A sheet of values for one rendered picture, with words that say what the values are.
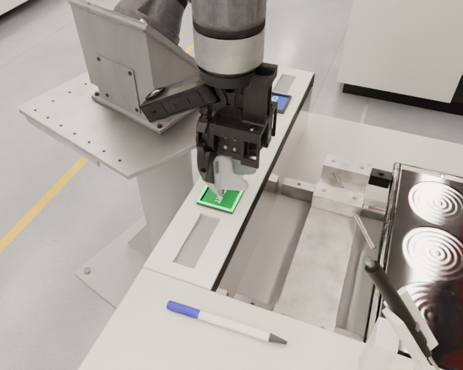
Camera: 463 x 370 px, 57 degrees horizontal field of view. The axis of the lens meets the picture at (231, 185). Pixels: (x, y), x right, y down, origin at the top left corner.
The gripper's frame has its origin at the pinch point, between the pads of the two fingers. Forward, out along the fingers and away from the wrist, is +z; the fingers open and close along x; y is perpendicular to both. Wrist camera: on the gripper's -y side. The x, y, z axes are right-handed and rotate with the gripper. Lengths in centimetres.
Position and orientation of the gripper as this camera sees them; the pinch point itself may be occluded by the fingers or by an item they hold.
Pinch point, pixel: (216, 186)
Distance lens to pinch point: 61.9
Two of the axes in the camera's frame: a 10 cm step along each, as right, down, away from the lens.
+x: 3.6, -6.6, 6.7
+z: 0.0, 7.1, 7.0
